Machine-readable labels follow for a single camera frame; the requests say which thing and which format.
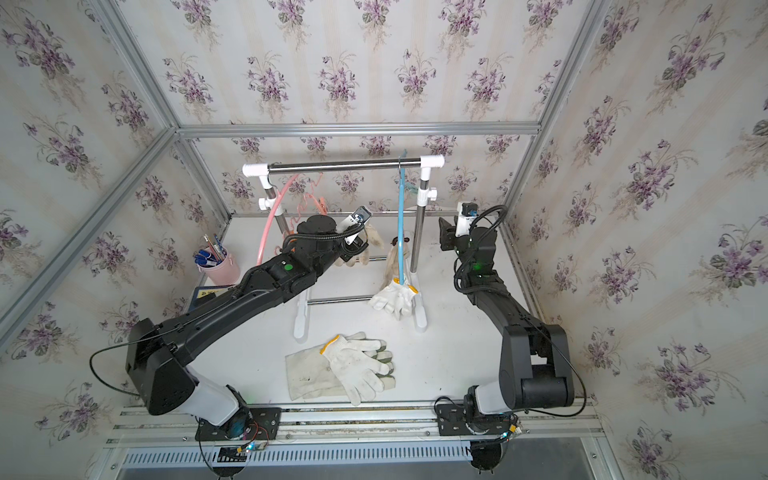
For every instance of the pink metal pen bucket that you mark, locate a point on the pink metal pen bucket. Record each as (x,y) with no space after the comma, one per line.
(226,272)

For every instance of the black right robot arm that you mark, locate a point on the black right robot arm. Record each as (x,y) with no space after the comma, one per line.
(535,372)

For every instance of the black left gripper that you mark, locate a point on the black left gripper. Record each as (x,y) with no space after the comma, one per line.
(350,249)

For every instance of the pink wavy hanger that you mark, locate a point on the pink wavy hanger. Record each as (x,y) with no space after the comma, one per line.
(277,208)

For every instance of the blue pens in bucket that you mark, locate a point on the blue pens in bucket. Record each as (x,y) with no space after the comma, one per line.
(212,254)

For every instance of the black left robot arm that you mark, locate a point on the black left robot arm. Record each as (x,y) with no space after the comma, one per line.
(159,355)

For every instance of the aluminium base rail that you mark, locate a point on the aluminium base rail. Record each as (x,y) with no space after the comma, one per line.
(316,434)

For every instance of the white glove yellow cuff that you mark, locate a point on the white glove yellow cuff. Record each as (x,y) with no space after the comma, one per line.
(397,299)
(362,366)

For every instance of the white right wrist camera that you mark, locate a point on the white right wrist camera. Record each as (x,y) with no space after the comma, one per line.
(467,212)

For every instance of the blue wavy hanger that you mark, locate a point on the blue wavy hanger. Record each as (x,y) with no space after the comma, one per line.
(403,277)

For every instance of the small circuit board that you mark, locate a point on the small circuit board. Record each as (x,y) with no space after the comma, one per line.
(239,454)

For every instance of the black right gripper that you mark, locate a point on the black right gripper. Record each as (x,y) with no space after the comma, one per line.
(448,236)

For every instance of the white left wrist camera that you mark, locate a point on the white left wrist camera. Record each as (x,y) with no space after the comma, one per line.
(357,218)

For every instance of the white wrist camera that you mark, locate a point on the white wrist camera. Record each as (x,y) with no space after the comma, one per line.
(357,218)
(467,212)

